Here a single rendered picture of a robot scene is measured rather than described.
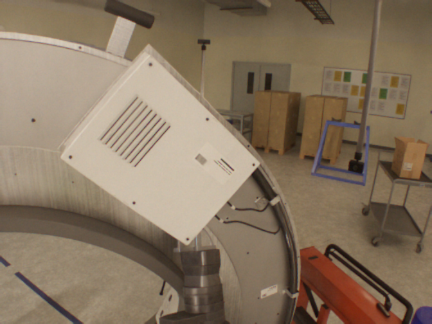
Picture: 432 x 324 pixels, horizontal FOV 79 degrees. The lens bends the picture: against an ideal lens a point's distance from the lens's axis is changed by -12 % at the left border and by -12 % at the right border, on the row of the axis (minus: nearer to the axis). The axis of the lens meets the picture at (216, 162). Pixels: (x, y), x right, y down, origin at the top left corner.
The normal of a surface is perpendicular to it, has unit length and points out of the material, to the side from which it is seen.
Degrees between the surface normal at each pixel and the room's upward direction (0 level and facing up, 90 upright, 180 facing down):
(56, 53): 90
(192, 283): 65
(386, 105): 90
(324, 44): 90
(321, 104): 90
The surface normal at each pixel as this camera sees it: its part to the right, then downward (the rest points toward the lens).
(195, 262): -0.71, -0.14
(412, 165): -0.22, 0.28
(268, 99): -0.50, 0.24
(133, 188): 0.36, 0.29
